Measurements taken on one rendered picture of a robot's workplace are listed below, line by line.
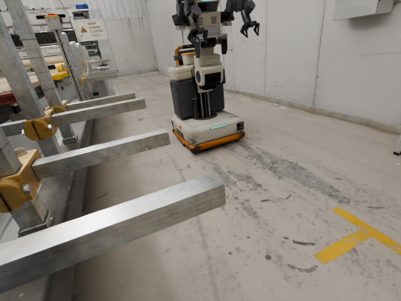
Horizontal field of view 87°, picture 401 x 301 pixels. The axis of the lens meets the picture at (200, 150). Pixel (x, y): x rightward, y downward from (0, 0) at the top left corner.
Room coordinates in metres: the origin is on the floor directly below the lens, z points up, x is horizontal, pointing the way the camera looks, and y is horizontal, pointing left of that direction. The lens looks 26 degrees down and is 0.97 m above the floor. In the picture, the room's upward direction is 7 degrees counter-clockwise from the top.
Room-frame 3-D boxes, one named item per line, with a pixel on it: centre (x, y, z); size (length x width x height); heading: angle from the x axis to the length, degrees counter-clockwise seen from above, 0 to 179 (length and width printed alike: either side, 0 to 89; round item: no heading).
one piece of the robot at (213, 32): (2.01, -0.20, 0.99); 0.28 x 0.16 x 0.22; 111
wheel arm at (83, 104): (0.84, 0.45, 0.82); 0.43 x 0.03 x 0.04; 110
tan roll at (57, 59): (4.21, 2.34, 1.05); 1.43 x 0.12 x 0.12; 110
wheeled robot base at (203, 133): (2.28, -0.09, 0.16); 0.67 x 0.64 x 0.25; 21
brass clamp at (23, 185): (0.33, 0.33, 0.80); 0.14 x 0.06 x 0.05; 20
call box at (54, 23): (1.48, 0.75, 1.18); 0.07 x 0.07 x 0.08; 20
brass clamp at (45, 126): (0.57, 0.41, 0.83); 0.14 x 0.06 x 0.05; 20
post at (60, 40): (1.47, 0.75, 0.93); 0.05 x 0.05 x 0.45; 20
